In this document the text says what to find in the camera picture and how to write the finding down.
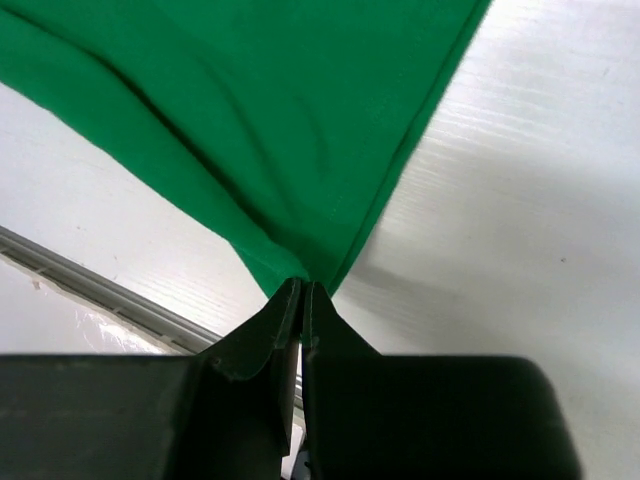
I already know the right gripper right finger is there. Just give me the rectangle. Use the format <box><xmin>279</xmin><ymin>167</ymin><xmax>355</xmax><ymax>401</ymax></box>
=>
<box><xmin>302</xmin><ymin>283</ymin><xmax>582</xmax><ymax>479</ymax></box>

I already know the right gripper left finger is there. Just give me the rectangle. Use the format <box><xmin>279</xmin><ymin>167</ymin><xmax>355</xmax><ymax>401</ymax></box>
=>
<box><xmin>1</xmin><ymin>279</ymin><xmax>302</xmax><ymax>479</ymax></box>

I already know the green t shirt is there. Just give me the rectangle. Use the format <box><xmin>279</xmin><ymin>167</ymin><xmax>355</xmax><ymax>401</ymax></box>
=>
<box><xmin>1</xmin><ymin>1</ymin><xmax>489</xmax><ymax>294</ymax></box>

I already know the aluminium table rail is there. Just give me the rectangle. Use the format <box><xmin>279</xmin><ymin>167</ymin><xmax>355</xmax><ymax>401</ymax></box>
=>
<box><xmin>1</xmin><ymin>227</ymin><xmax>221</xmax><ymax>354</ymax></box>

